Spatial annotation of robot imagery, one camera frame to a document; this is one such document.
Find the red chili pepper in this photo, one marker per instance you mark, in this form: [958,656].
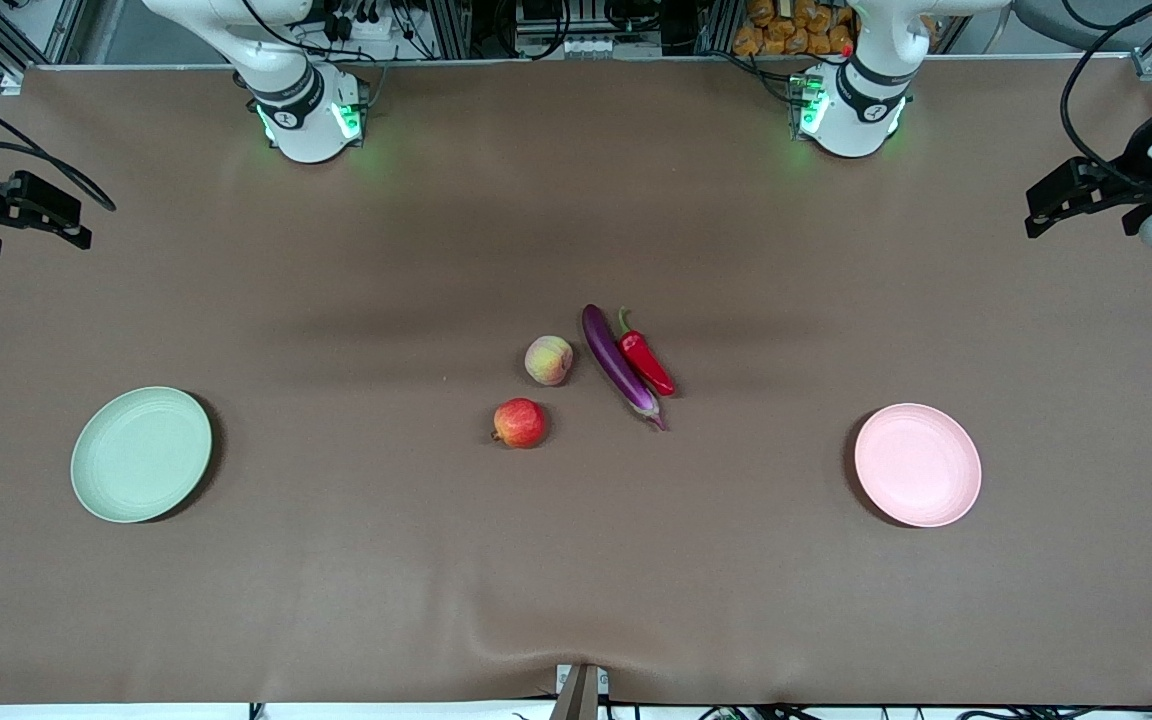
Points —
[644,360]

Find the purple eggplant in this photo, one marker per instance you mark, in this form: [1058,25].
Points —
[608,355]

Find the red pomegranate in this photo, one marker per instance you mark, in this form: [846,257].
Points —
[520,423]

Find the yellow pink peach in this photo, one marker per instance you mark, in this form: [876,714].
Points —
[548,360]

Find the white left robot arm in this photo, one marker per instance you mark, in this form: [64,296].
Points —
[861,100]

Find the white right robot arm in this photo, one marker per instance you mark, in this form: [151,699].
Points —
[286,90]

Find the grey rounded object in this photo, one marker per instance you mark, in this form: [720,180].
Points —
[1066,20]

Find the green round plate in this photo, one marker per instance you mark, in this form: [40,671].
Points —
[136,455]

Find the pink round plate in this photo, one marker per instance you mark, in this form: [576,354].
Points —
[916,465]

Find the bag of orange snacks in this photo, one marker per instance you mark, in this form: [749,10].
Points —
[786,30]

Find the white power strip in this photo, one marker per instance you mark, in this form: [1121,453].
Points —
[366,25]

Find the background equipment rack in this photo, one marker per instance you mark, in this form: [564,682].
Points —
[636,20]

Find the white terminal strip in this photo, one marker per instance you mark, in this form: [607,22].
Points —
[606,47]

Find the brown table cover mat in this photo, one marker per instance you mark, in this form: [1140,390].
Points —
[576,560]

